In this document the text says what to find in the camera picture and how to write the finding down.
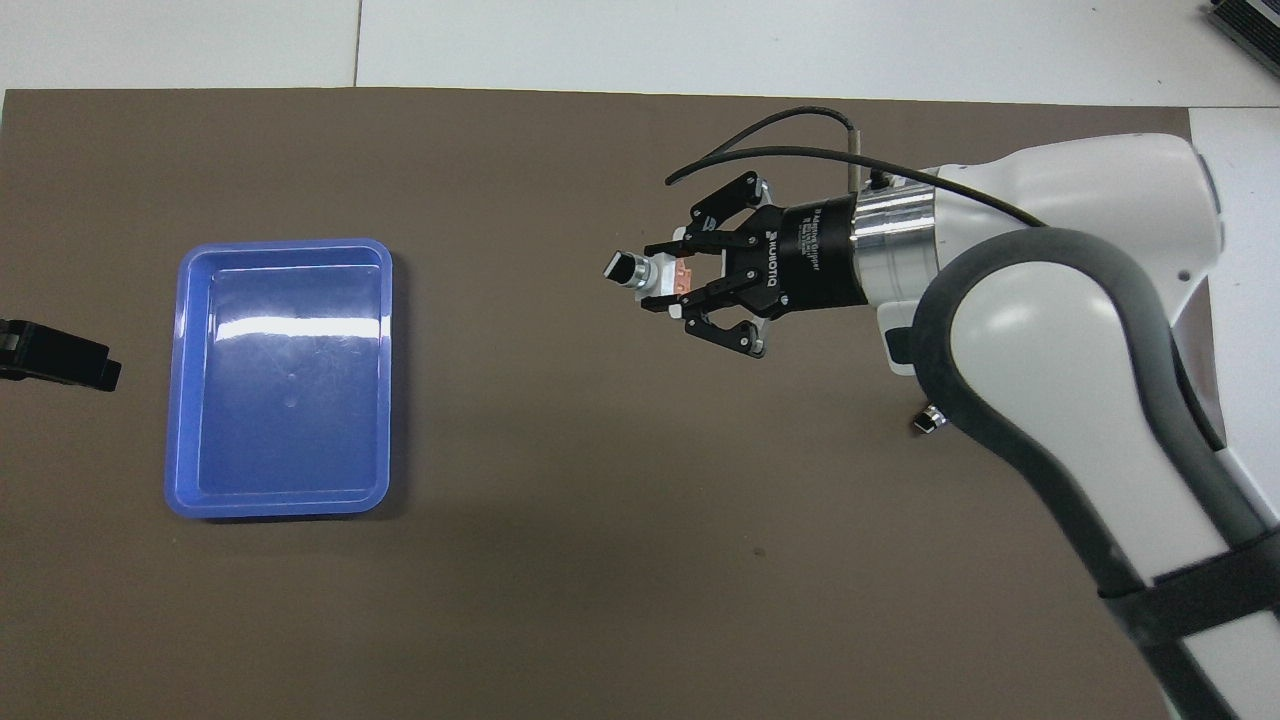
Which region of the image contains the black ribbed device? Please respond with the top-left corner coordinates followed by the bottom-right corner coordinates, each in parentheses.
top-left (1205, 0), bottom-right (1280, 53)

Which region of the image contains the brown table mat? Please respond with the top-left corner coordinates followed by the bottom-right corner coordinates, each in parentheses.
top-left (0, 88), bottom-right (1231, 720)

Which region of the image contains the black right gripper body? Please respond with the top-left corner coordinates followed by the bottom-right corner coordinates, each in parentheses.
top-left (725, 195), bottom-right (869, 321)

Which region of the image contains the orange and white switch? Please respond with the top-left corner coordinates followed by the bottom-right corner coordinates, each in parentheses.
top-left (603, 250), bottom-right (701, 307)

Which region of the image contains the blue plastic tray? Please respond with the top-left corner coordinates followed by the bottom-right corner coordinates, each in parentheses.
top-left (163, 238), bottom-right (394, 520)

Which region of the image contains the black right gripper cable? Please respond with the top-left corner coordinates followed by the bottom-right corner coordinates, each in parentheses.
top-left (665, 107), bottom-right (1048, 228)

